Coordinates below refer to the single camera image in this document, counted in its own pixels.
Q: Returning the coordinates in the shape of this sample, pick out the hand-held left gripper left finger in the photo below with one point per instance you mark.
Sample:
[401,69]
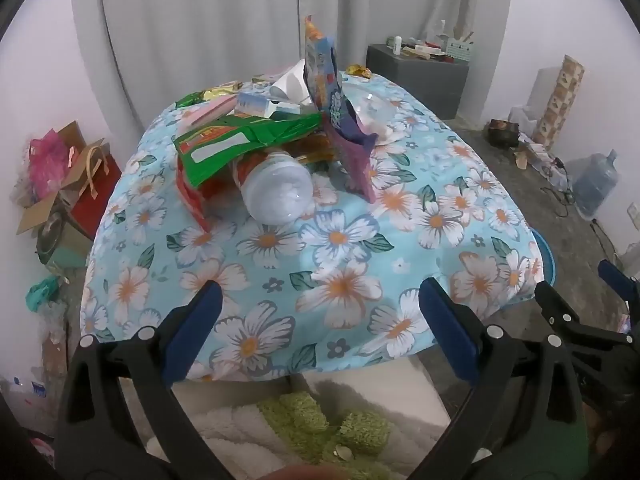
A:
[200,330]

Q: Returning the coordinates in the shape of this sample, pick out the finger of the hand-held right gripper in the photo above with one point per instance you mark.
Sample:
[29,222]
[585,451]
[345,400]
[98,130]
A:
[556,306]
[619,282]

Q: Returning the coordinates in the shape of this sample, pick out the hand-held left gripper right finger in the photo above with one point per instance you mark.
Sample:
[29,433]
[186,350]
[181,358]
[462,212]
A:
[446,331]

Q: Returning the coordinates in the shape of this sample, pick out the blue plastic bucket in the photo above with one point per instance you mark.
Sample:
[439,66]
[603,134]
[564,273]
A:
[548,260]

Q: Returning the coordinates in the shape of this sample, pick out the white plastic bottle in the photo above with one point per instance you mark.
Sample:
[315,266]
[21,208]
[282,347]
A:
[277,190]

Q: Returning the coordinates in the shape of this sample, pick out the blue purple snack bag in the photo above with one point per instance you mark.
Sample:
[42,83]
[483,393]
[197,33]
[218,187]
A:
[330,90]

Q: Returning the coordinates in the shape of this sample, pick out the large blue water jug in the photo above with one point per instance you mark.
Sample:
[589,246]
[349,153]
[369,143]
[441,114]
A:
[595,185]

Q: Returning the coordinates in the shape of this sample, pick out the white fluffy blanket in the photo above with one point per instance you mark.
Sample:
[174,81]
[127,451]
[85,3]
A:
[225,430]

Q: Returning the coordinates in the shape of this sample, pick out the green fuzzy cloth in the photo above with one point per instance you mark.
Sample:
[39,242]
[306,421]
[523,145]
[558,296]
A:
[300,410]

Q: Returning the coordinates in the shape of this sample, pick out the red snack bag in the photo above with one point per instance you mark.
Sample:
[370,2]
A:
[192,200]

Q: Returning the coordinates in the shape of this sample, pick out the blue floral tablecloth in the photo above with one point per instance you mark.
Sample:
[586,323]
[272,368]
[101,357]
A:
[325,260]

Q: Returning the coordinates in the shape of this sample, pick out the teal box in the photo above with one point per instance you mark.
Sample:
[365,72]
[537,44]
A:
[67,256]

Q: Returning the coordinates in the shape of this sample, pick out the teal plastic bag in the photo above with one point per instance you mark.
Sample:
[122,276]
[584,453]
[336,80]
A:
[42,292]

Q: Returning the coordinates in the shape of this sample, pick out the red gift bag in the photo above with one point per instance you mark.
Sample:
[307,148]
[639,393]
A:
[95,195]

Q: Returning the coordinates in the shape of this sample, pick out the dark round object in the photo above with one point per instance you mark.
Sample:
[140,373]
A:
[50,232]

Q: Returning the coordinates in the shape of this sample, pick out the dark bag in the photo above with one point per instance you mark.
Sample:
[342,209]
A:
[502,132]

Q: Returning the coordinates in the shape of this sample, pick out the green snack bag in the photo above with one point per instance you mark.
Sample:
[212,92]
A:
[225,145]

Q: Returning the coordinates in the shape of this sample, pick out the tall patterned cardboard box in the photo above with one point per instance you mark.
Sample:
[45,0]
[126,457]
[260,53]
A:
[560,100]

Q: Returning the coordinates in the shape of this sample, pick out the brown cardboard box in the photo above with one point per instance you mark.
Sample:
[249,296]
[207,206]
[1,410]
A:
[35,212]

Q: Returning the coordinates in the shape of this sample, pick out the yellow biscuit packet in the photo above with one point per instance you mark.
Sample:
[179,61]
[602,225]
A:
[315,152]

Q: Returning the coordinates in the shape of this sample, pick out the pink box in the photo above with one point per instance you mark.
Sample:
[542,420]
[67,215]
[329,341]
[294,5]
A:
[210,110]

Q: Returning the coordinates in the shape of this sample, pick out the pink plastic bag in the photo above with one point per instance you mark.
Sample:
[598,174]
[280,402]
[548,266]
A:
[47,157]

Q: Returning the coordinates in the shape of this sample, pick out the white toothpaste box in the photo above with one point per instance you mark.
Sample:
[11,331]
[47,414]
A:
[255,105]

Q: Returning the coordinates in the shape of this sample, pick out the clear plastic container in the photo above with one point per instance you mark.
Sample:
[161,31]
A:
[372,110]

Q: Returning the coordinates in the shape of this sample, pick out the gold green candy wrapper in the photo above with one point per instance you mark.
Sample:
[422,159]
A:
[215,92]

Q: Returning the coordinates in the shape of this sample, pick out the grey cabinet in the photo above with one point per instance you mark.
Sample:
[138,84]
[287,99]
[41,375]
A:
[415,85]

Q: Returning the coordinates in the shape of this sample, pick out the white crumpled paper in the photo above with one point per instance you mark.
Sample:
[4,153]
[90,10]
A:
[290,82]

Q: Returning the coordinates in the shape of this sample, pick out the pale green box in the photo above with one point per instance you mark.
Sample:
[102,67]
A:
[460,50]

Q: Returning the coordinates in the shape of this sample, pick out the small white bottle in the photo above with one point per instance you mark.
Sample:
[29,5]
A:
[397,45]

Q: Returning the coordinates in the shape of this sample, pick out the white curtain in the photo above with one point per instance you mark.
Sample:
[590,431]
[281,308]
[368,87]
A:
[200,35]

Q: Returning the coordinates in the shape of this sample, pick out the white wall socket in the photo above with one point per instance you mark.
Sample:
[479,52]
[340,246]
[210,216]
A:
[633,216]

